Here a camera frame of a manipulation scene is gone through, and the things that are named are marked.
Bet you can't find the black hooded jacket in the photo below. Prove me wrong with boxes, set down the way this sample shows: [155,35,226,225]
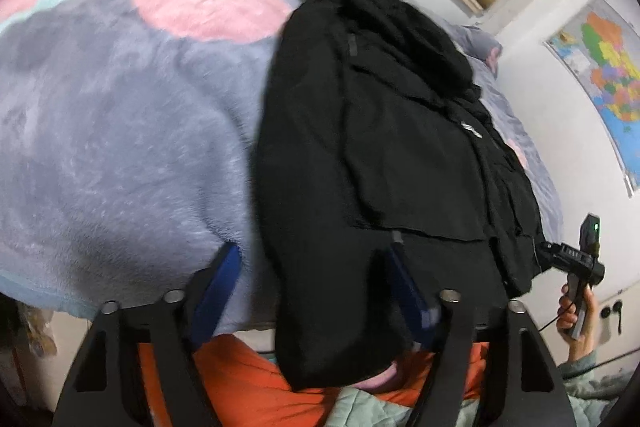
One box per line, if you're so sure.
[254,0,544,390]

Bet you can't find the person's right hand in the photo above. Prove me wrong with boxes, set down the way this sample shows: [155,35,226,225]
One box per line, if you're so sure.
[555,284,599,362]

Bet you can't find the light green quilted sleeve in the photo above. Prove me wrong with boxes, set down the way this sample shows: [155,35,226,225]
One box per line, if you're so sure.
[326,351,632,427]

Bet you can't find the orange garment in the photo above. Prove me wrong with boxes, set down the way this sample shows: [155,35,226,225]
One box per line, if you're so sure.
[138,333,492,427]

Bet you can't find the grey blanket with pink flowers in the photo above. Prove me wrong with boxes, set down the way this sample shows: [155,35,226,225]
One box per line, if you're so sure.
[0,0,566,323]

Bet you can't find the colourful wall map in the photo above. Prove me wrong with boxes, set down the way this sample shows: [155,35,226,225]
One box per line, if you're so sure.
[544,0,639,195]

